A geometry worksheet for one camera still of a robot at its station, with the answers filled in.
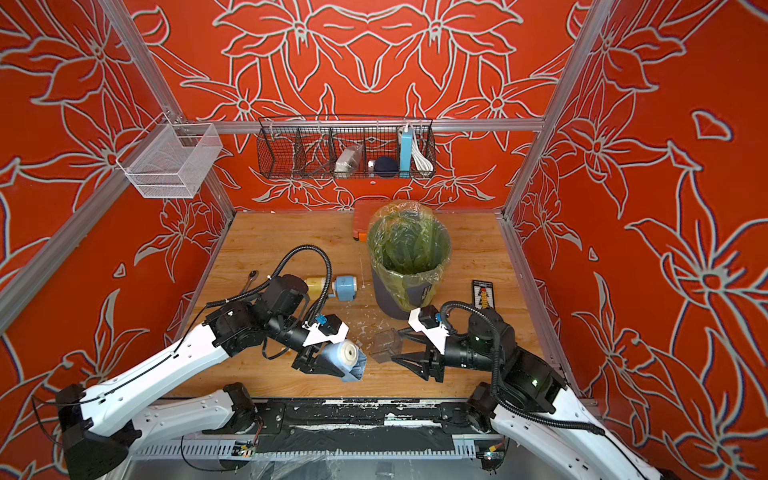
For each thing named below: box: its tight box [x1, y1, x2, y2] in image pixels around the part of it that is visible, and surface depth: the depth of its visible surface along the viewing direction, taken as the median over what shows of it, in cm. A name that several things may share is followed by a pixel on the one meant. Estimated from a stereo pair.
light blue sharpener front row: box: [321, 339, 367, 383], surface depth 59 cm
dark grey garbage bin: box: [372, 265, 443, 320], surface depth 74 cm
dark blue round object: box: [374, 156, 399, 178], surface depth 97 cm
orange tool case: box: [352, 198, 391, 242], surface depth 120 cm
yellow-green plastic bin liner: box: [367, 200, 452, 312], surface depth 83 cm
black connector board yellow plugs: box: [472, 280, 495, 310], surface depth 97 cm
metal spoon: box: [240, 270, 258, 294], surface depth 102 cm
